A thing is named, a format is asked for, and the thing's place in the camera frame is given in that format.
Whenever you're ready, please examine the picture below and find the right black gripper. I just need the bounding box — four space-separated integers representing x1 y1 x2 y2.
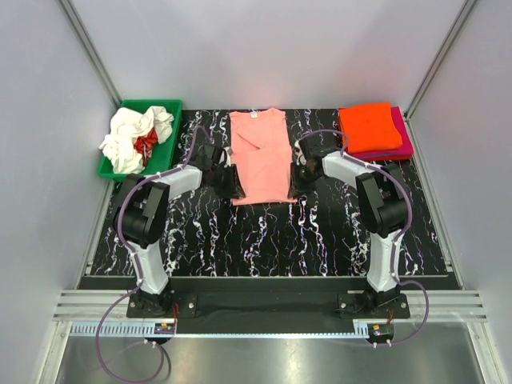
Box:
288 162 322 199

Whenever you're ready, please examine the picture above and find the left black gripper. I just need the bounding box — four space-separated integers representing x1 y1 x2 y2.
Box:
211 163 245 199

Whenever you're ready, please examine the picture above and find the salmon pink t-shirt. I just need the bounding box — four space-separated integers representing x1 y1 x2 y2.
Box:
230 108 296 206

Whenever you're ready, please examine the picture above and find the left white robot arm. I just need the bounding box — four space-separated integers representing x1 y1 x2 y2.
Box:
112 143 246 317

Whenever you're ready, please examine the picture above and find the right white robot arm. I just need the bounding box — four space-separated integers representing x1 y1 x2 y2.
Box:
289 130 412 318

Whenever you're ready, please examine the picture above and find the green plastic bin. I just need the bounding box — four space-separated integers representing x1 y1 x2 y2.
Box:
98 99 183 182

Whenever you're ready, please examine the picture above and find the orange folded t-shirt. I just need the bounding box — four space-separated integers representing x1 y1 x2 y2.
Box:
339 102 403 154

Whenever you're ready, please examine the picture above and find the red crumpled t-shirt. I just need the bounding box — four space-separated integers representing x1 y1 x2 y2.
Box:
134 129 158 167

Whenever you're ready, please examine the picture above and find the magenta folded t-shirt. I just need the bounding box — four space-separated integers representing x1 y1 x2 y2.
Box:
350 106 414 162

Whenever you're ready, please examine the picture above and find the white crumpled t-shirt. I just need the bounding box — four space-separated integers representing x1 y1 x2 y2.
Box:
99 106 175 174

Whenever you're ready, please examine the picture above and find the left aluminium frame post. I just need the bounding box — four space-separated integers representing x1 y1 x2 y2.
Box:
56 0 122 107

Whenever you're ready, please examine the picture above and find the aluminium frame post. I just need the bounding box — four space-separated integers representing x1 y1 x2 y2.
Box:
56 0 122 107
404 0 479 121

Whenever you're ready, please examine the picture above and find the white slotted cable duct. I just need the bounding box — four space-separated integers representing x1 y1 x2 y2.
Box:
70 321 369 339

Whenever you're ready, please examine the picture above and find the right aluminium frame post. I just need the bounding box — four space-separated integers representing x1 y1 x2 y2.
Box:
404 0 479 121

